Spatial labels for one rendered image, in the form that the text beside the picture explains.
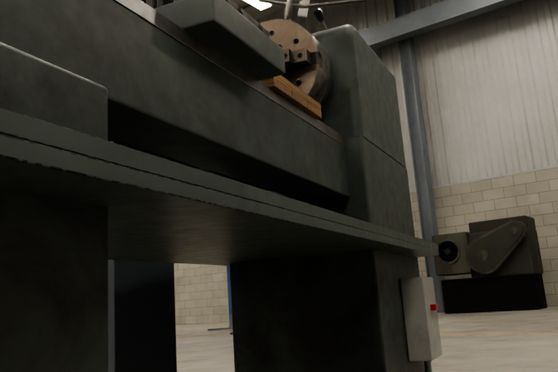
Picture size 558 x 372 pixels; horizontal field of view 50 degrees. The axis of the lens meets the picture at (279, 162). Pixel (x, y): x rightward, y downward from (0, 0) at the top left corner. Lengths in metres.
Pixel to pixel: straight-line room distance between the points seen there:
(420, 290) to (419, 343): 0.16
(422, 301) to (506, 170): 10.06
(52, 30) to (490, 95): 11.73
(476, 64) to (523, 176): 2.46
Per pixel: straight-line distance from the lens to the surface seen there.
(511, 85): 12.31
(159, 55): 0.99
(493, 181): 11.97
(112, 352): 1.84
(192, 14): 1.08
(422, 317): 1.99
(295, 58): 1.74
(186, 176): 0.73
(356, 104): 1.85
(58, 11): 0.83
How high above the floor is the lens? 0.39
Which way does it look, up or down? 13 degrees up
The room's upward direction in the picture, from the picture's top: 4 degrees counter-clockwise
